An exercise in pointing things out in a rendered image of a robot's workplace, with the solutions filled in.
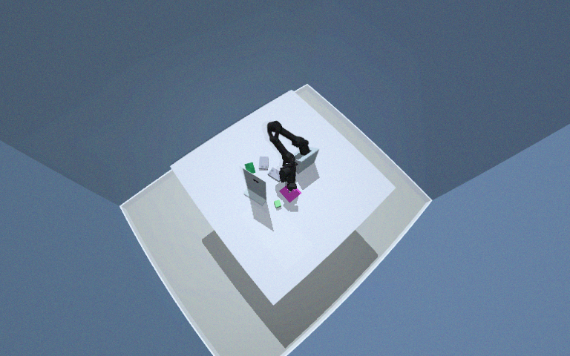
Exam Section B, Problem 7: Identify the grey panel with rectangular socket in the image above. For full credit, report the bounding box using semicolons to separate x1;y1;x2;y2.
243;168;266;206

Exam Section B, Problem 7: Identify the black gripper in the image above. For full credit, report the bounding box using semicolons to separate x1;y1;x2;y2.
286;174;297;191

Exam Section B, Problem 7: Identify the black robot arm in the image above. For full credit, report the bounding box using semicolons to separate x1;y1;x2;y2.
267;121;312;182

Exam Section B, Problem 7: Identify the purple square patch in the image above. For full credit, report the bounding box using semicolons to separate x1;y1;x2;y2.
280;185;301;202

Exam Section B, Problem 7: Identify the green flat square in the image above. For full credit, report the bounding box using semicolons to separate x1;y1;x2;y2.
244;162;255;173

